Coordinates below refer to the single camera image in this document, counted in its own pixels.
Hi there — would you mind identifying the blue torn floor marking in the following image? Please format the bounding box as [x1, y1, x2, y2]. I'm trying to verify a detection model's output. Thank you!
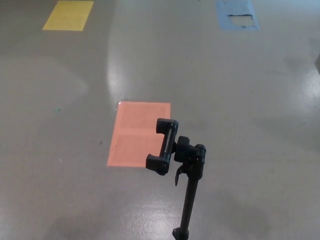
[215, 0, 261, 32]

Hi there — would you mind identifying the yellow floor marking rectangle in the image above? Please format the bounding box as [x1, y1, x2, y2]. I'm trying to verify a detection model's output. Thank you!
[41, 0, 95, 32]

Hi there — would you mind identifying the orange floor marking rectangle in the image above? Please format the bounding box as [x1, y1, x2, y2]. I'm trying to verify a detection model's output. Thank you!
[106, 101, 172, 167]

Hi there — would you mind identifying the black phone stand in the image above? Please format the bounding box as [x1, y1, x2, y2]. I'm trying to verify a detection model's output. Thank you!
[145, 117, 207, 240]

